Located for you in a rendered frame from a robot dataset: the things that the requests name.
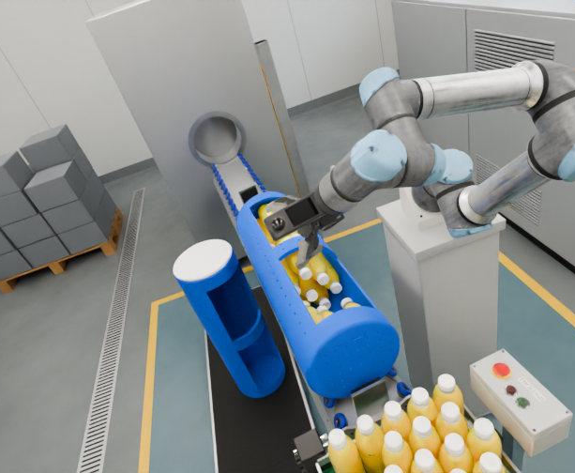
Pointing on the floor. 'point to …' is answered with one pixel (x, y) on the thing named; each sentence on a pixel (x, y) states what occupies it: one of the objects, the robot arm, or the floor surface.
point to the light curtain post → (281, 115)
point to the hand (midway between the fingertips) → (279, 239)
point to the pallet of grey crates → (38, 208)
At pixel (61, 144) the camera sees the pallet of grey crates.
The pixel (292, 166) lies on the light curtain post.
